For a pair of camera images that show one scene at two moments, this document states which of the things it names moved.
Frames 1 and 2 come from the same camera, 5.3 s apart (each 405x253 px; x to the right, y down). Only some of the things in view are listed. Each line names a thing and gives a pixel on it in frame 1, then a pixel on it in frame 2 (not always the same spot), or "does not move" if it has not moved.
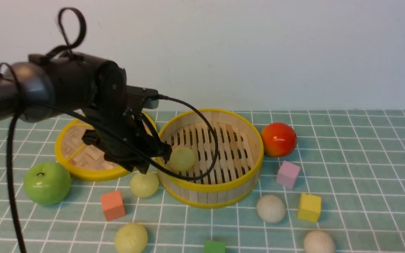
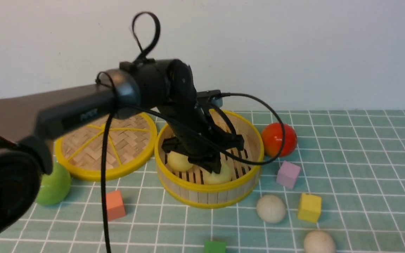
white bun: [319, 241] does not move
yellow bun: [145, 185] to [225, 175]
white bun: [270, 208] does not move
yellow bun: [182, 159] does not move
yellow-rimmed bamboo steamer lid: [85, 161] does not move
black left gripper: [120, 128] to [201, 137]
